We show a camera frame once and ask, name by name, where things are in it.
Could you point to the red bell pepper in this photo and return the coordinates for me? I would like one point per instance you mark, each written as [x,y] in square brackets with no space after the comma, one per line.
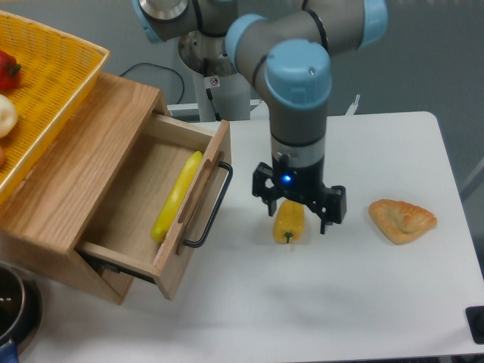
[10,71]

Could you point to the white onion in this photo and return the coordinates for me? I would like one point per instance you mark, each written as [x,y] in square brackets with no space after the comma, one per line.
[8,116]

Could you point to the dark metal pot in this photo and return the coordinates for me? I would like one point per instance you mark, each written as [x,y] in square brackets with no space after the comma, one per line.
[21,312]

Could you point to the yellow bell pepper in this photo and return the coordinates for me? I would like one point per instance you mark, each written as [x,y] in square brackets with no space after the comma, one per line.
[289,222]

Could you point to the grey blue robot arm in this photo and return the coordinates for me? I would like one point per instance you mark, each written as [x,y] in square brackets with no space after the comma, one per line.
[287,62]

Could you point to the wooden drawer cabinet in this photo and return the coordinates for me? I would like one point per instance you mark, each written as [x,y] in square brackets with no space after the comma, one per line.
[43,220]

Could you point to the open wooden top drawer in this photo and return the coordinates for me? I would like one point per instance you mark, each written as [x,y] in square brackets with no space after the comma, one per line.
[117,242]

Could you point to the black metal drawer handle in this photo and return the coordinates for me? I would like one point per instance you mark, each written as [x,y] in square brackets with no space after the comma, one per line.
[212,217]

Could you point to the yellow banana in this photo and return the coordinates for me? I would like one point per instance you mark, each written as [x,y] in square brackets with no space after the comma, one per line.
[176,196]

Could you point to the brown pastry bread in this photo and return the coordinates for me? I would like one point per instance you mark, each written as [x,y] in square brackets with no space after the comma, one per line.
[401,222]

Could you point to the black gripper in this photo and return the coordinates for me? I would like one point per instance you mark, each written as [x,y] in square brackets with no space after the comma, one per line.
[303,185]

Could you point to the yellow plastic basket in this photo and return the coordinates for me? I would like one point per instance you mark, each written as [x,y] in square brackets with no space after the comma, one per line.
[58,70]

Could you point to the black table corner device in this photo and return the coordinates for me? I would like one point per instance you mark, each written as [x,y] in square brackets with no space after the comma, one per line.
[475,319]

